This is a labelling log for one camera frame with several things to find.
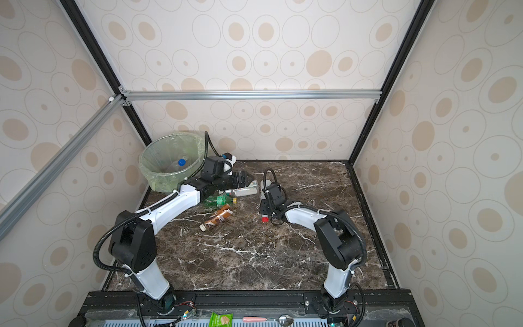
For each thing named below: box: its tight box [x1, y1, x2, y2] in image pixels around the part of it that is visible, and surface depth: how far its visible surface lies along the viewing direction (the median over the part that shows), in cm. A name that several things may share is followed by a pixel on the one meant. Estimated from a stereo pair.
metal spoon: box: [275, 314, 294, 327], surface depth 73 cm
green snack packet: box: [208, 311, 234, 327], surface depth 70 cm
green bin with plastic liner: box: [138, 132, 206, 193], surface depth 92 cm
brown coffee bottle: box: [199, 203, 234, 232], surface depth 94 cm
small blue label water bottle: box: [166, 158, 187, 173], surface depth 96 cm
